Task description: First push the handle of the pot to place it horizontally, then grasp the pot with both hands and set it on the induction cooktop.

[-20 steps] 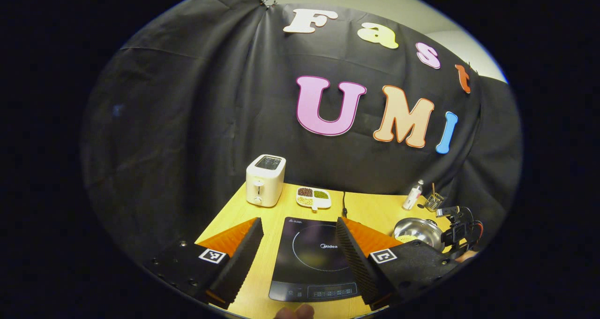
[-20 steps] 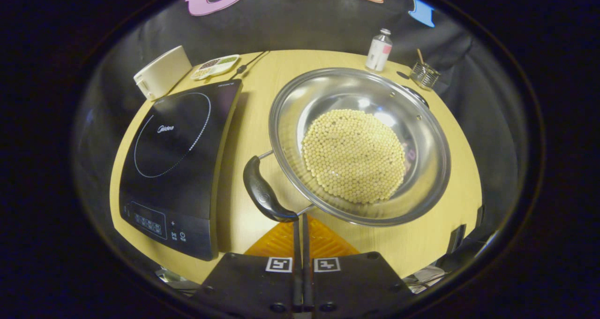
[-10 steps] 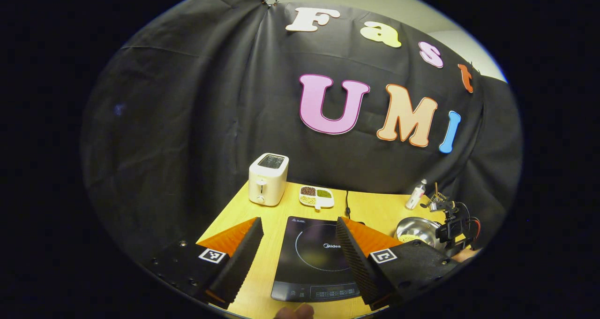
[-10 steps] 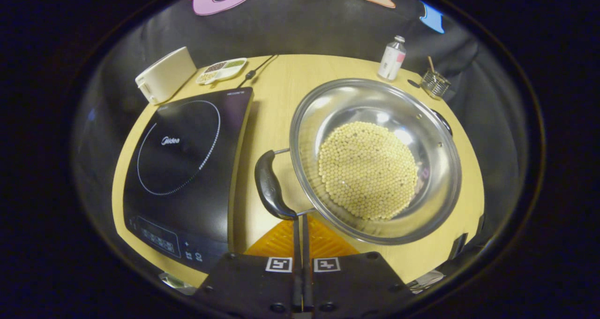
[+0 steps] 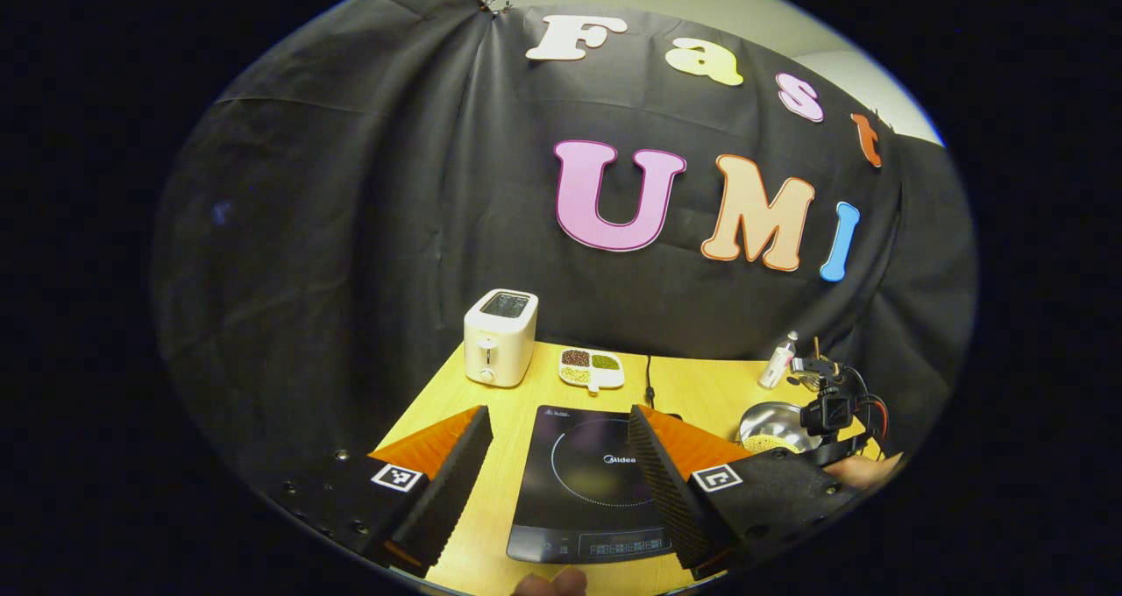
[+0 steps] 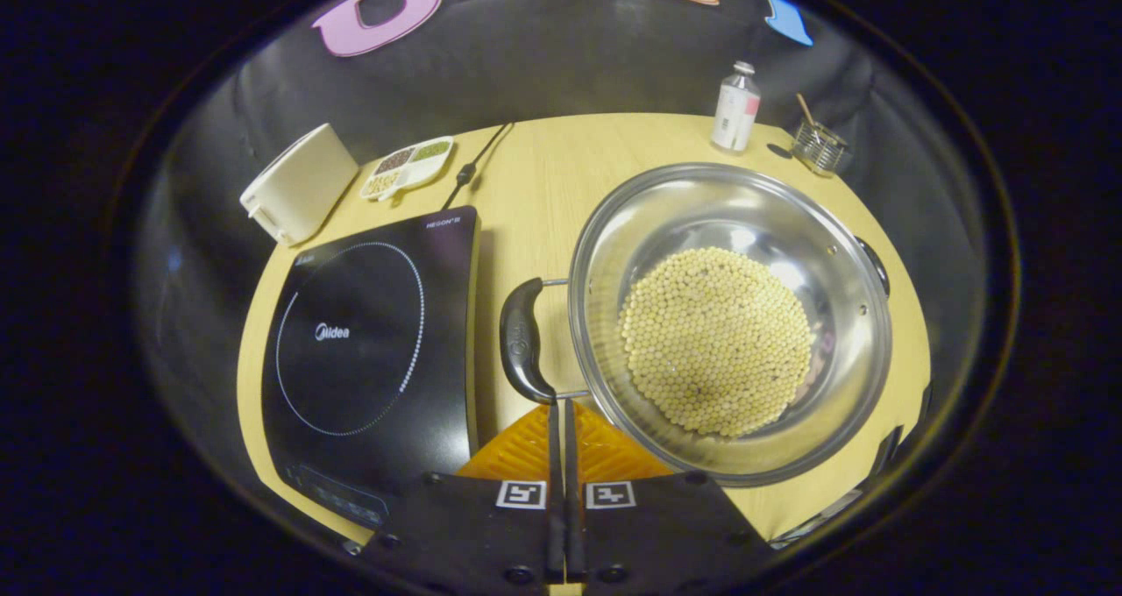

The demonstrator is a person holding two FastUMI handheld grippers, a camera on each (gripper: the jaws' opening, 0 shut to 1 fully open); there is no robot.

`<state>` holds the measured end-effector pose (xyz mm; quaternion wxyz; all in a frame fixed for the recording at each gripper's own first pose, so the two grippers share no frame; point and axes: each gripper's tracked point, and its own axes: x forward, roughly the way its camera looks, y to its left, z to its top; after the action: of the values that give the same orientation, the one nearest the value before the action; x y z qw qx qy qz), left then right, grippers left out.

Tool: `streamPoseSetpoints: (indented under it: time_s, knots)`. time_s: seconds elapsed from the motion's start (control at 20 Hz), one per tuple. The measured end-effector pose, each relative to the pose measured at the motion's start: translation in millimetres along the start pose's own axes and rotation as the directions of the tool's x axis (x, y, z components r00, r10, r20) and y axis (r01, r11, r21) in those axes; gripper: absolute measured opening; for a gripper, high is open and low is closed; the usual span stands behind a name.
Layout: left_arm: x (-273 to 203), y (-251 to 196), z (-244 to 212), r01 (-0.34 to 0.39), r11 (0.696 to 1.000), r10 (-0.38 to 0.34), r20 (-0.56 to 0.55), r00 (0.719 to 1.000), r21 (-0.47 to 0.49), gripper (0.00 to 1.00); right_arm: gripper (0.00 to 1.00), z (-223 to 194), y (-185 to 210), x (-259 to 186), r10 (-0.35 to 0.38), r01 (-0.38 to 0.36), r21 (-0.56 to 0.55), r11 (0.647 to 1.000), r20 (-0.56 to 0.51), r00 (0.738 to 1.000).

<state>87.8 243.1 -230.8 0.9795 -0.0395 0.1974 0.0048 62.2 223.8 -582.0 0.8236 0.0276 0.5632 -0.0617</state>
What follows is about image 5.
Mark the stainless steel pot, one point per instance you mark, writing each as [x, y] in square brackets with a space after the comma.
[767, 421]

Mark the pile of pale beans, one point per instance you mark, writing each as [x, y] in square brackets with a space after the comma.
[770, 443]

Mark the small clear bottle white label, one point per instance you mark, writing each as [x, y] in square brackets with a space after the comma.
[778, 364]

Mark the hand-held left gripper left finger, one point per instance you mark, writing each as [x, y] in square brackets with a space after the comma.
[451, 482]

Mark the white toaster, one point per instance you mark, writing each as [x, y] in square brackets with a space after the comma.
[500, 346]

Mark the black induction cooktop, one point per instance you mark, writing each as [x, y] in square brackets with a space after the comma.
[570, 500]

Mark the white divided dish with beans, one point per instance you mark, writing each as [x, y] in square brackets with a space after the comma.
[592, 370]

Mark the black backdrop cloth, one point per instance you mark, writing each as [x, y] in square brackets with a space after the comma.
[351, 228]

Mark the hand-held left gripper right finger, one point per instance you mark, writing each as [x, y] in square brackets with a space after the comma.
[666, 482]

